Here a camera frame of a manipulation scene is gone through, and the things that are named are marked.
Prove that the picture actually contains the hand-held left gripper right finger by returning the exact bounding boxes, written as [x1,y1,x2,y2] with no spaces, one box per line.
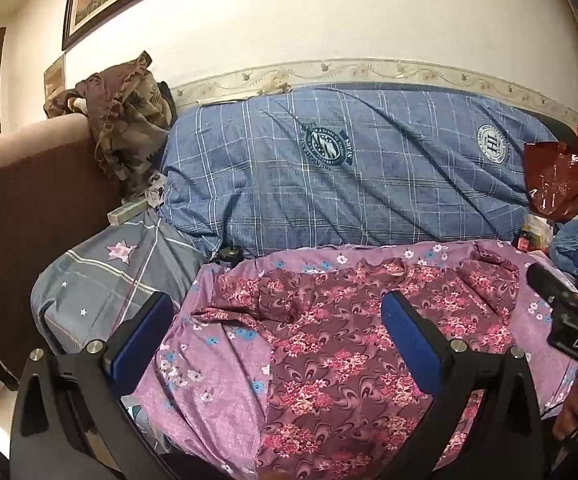
[381,290,546,480]

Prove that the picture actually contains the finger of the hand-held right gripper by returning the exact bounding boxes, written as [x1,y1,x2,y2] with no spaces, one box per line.
[526,262,572,307]

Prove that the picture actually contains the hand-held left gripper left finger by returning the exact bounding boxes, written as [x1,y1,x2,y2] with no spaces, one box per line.
[10,291,176,480]

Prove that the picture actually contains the maroon floral garment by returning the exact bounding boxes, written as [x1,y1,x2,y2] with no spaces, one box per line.
[191,240,537,480]

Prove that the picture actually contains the person's right hand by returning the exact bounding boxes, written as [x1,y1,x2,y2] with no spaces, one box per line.
[552,366,578,442]

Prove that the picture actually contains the grey star pillow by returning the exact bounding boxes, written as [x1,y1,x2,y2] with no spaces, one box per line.
[31,207,210,361]

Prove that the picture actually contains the purple floral bedsheet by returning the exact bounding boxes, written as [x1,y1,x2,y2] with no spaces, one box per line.
[131,240,578,480]

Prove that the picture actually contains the red plastic bag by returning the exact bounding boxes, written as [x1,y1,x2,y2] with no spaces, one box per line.
[522,141,578,223]

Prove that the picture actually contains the small dark object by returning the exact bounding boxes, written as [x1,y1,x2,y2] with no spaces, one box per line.
[211,244,244,266]

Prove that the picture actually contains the small pale green box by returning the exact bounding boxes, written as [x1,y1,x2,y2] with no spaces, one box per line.
[108,201,146,225]

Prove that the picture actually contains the brown sofa armrest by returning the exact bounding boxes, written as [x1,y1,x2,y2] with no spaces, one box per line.
[0,112,130,383]

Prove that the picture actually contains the blue plaid quilt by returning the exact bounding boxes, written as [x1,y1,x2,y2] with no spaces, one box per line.
[156,82,562,261]

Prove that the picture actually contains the brown ruffled floral cloth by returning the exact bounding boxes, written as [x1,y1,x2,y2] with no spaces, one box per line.
[44,51,179,211]

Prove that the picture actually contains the small wall picture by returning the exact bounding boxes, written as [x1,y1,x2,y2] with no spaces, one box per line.
[43,53,66,103]

